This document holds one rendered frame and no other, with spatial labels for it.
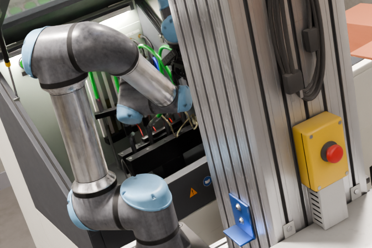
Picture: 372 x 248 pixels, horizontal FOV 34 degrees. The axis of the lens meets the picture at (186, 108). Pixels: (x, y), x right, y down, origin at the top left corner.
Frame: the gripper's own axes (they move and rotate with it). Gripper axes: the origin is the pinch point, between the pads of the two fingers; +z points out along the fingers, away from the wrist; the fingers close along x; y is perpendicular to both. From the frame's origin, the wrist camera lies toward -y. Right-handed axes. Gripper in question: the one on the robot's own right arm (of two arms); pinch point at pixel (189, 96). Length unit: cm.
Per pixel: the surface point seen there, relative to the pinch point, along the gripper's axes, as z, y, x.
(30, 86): -6, -57, -33
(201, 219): 48.4, -2.9, -5.5
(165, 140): 24.7, -25.2, 0.2
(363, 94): 38, -3, 85
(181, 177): 28.2, -2.9, -9.2
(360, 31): 81, -133, 232
